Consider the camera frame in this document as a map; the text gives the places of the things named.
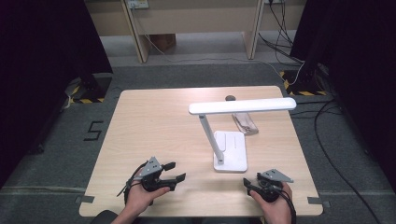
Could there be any cardboard box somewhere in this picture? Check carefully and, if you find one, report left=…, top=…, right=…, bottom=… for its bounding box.
left=148, top=33, right=177, bottom=52

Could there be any grey tape piece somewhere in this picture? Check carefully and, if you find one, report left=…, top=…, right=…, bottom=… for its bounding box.
left=307, top=196, right=332, bottom=209
left=74, top=195, right=95, bottom=204

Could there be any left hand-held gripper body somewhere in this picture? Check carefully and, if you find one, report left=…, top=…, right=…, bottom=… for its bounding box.
left=132, top=156, right=177, bottom=192

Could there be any thin black floor cable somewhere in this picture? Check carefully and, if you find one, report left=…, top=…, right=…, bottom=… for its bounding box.
left=286, top=99, right=344, bottom=119

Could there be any long black floor cable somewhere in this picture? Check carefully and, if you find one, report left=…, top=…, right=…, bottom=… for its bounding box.
left=313, top=99, right=382, bottom=224

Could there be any hand-held gripper cable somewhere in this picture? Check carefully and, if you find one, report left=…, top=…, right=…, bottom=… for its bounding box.
left=278, top=186, right=297, bottom=224
left=116, top=161, right=148, bottom=206

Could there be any person's left hand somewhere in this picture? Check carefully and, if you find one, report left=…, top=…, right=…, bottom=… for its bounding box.
left=124, top=183, right=172, bottom=216

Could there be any right hand-held gripper cable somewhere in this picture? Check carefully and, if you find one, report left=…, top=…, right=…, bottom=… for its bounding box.
left=278, top=186, right=297, bottom=224

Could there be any dark clothing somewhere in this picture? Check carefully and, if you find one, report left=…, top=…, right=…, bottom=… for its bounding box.
left=90, top=209, right=120, bottom=224

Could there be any beige wooden desk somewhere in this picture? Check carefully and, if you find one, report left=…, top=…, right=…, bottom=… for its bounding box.
left=83, top=0, right=307, bottom=64

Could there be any black cable bundle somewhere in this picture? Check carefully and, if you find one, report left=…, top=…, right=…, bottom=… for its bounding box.
left=258, top=0, right=304, bottom=64

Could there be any person's right hand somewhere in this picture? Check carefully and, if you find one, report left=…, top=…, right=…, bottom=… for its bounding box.
left=249, top=182, right=294, bottom=224

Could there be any beige cloth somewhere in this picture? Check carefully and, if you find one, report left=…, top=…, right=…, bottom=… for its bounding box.
left=232, top=112, right=260, bottom=136

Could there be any stand base with hazard tape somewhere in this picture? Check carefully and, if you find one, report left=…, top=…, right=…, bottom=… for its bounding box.
left=64, top=73, right=114, bottom=105
left=278, top=60, right=328, bottom=97

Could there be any white desk lamp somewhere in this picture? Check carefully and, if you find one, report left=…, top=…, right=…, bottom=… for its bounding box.
left=188, top=97, right=297, bottom=174

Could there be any white floor cable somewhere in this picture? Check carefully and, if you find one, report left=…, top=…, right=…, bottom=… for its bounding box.
left=130, top=7, right=306, bottom=87

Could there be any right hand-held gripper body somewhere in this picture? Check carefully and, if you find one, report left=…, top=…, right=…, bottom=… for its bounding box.
left=253, top=168, right=294, bottom=203

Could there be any left hand-held gripper cable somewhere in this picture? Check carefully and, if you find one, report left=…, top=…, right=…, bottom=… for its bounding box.
left=116, top=161, right=148, bottom=206

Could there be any white wall outlet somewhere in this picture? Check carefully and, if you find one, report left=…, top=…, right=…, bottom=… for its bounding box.
left=126, top=0, right=149, bottom=9

